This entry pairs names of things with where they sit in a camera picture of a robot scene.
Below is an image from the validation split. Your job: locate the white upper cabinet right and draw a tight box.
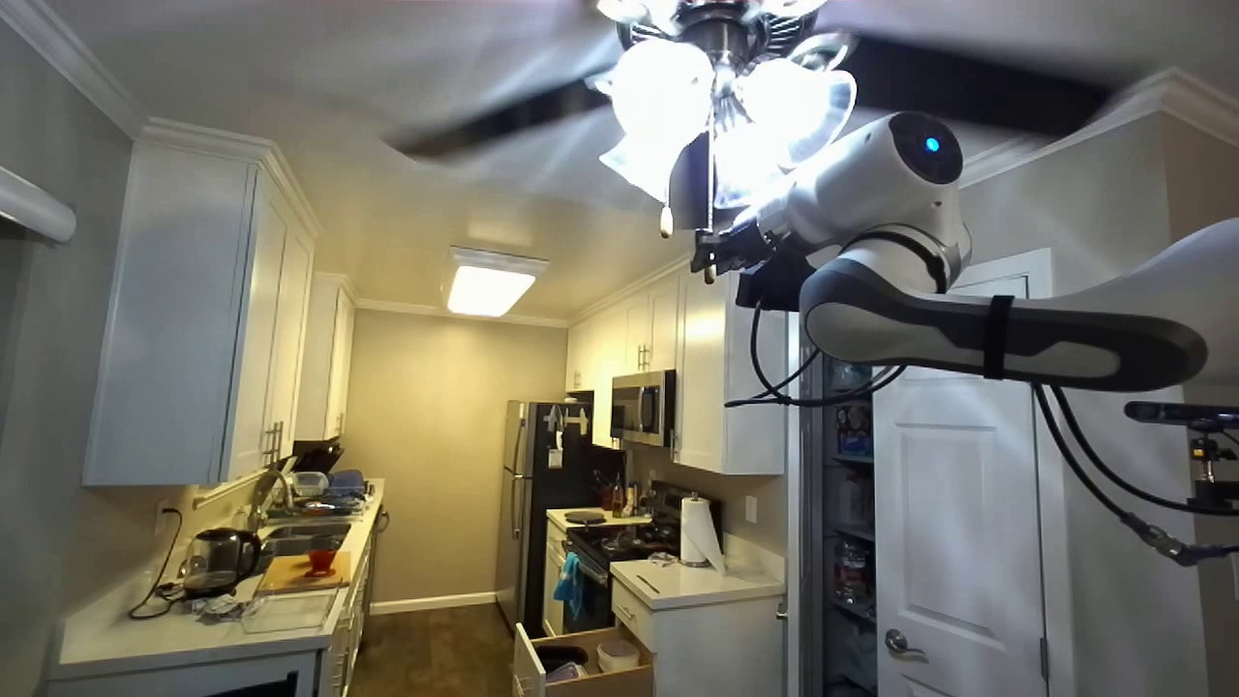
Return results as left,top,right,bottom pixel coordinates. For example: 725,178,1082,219
566,268,798,476

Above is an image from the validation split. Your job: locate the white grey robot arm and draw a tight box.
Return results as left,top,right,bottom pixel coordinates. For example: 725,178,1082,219
692,111,1239,392

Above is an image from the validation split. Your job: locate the rectangular ceiling light panel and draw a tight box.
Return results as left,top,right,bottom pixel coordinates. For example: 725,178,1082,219
445,253,541,317

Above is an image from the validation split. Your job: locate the white far upper cabinet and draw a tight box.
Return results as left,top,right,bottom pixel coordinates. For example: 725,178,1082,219
300,274,358,443

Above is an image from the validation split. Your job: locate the stainless over-range microwave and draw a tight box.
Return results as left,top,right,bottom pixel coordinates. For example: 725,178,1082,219
612,370,679,450

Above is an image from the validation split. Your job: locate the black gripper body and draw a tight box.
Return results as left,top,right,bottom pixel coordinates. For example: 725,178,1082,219
689,219,814,311

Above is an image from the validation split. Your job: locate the paper towel roll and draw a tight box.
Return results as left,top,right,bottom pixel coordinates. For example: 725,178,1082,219
682,497,725,568

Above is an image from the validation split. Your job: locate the ceiling fan with lamp shades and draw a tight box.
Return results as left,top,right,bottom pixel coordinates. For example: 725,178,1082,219
392,0,1120,230

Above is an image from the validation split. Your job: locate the white pantry door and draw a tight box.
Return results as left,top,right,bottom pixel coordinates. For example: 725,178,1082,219
872,249,1061,697

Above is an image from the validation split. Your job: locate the wooden cutting board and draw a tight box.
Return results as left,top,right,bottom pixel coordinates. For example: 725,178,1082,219
261,532,367,591

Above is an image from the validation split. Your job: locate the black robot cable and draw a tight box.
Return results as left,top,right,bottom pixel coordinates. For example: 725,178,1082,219
721,302,1239,568

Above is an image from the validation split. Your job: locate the black stove range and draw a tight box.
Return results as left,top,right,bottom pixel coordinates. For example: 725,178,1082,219
559,487,682,630

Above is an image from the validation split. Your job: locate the white upper cabinet left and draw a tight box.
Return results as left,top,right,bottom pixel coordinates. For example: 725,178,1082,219
84,120,313,487

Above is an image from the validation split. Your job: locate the open white drawer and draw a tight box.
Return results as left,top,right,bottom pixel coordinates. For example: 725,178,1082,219
512,627,655,697

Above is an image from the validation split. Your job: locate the black refrigerator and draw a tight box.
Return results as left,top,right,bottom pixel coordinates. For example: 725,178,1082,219
496,397,598,630

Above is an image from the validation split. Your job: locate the white cabinet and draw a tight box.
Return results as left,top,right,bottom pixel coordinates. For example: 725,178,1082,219
84,120,313,487
566,268,798,476
300,274,358,443

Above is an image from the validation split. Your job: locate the longer lamp pull cord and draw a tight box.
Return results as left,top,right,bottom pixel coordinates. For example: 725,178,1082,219
699,128,721,281

